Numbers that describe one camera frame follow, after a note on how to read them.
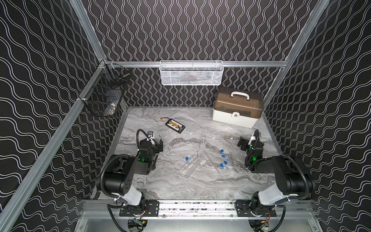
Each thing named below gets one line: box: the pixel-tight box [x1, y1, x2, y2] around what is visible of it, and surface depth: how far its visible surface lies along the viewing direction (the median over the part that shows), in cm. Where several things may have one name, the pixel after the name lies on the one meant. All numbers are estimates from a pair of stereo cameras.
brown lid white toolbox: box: [212, 86, 264, 129], surface depth 102 cm
